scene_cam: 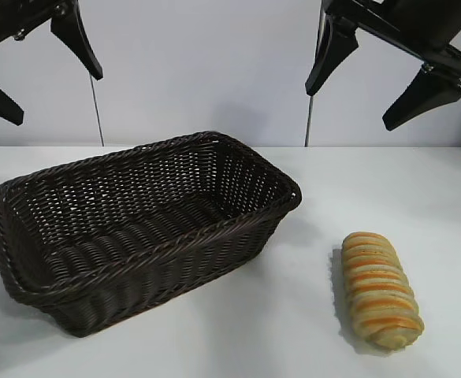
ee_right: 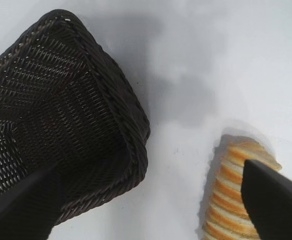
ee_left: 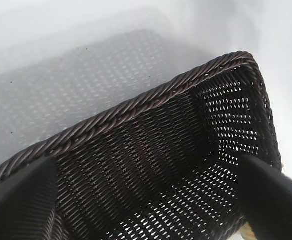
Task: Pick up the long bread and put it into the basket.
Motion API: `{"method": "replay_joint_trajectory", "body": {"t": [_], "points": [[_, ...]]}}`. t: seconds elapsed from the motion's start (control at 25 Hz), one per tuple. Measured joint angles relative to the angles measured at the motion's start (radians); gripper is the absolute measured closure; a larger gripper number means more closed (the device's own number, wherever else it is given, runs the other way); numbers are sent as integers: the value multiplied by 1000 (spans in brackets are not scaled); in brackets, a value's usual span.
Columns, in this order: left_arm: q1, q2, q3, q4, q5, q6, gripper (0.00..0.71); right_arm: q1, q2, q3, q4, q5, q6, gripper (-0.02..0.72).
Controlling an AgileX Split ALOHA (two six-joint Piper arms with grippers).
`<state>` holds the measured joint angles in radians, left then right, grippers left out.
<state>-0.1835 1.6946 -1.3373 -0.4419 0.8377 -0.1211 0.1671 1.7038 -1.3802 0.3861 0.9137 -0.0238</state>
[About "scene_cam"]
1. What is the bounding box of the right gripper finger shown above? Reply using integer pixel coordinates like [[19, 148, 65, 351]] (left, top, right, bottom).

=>
[[304, 17, 361, 97], [381, 62, 461, 132]]

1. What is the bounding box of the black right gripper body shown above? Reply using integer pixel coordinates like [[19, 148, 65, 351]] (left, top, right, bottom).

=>
[[320, 0, 461, 91]]

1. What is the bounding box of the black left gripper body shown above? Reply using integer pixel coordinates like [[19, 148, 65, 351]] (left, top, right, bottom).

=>
[[0, 0, 77, 60]]

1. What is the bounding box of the long striped bread roll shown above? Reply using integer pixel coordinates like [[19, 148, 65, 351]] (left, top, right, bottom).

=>
[[340, 231, 426, 350]]

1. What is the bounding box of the dark brown wicker basket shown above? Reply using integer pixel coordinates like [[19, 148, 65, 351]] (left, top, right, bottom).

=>
[[0, 131, 302, 339]]

